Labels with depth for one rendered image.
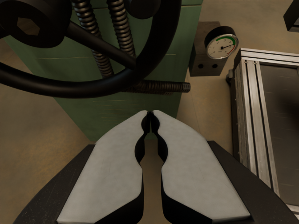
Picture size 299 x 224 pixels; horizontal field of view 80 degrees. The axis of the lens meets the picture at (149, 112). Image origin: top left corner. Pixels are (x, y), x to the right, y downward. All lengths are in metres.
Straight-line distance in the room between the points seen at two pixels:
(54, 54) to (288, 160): 0.88
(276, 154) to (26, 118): 1.27
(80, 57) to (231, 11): 1.57
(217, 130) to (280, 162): 0.34
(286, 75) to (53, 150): 1.26
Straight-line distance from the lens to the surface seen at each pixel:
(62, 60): 0.53
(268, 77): 1.10
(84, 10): 0.28
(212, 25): 0.54
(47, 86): 0.32
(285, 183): 0.86
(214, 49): 0.41
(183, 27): 0.44
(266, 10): 2.03
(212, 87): 1.21
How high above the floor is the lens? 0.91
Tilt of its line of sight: 60 degrees down
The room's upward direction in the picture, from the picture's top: 2 degrees counter-clockwise
